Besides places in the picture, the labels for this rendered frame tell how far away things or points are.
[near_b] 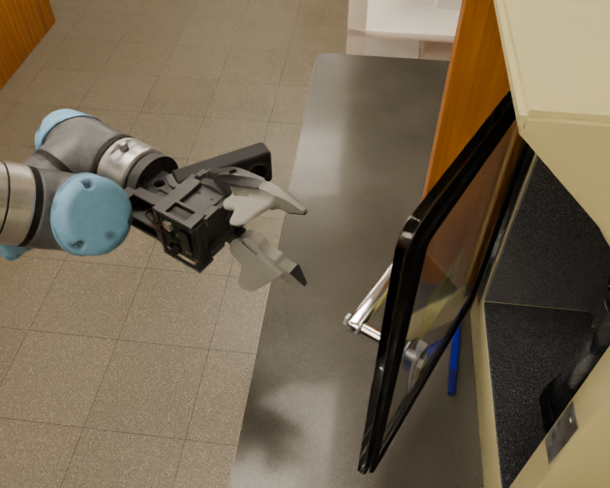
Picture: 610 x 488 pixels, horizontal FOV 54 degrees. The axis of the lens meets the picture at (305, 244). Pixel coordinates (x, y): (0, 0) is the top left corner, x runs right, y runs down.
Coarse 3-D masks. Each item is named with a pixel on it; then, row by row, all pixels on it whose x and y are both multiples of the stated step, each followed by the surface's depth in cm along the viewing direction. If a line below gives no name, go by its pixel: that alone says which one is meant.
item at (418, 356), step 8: (408, 344) 52; (424, 344) 52; (408, 352) 52; (416, 352) 51; (424, 352) 52; (416, 360) 51; (424, 360) 52; (416, 368) 52; (416, 376) 55; (408, 384) 55; (408, 392) 55
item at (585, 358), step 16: (608, 288) 52; (608, 320) 53; (592, 336) 57; (608, 336) 54; (576, 352) 60; (592, 352) 57; (576, 368) 60; (592, 368) 57; (560, 384) 64; (576, 384) 60; (560, 400) 64
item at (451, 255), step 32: (480, 128) 43; (512, 128) 51; (512, 160) 59; (480, 192) 51; (416, 224) 37; (448, 224) 45; (480, 224) 59; (448, 256) 51; (480, 256) 70; (448, 288) 59; (384, 320) 43; (416, 320) 51; (448, 320) 70; (384, 352) 46; (416, 384) 71
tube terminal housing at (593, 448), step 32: (480, 320) 80; (480, 352) 78; (608, 352) 40; (480, 384) 76; (608, 384) 40; (480, 416) 75; (576, 416) 45; (608, 416) 42; (544, 448) 51; (576, 448) 46; (608, 448) 45; (544, 480) 51; (576, 480) 50; (608, 480) 49
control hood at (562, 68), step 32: (512, 0) 31; (544, 0) 31; (576, 0) 31; (608, 0) 31; (512, 32) 29; (544, 32) 29; (576, 32) 29; (608, 32) 29; (512, 64) 27; (544, 64) 27; (576, 64) 27; (608, 64) 27; (512, 96) 26; (544, 96) 25; (576, 96) 25; (608, 96) 25; (544, 128) 25; (576, 128) 25; (608, 128) 24; (544, 160) 26; (576, 160) 26; (608, 160) 26; (576, 192) 27; (608, 192) 27; (608, 224) 28
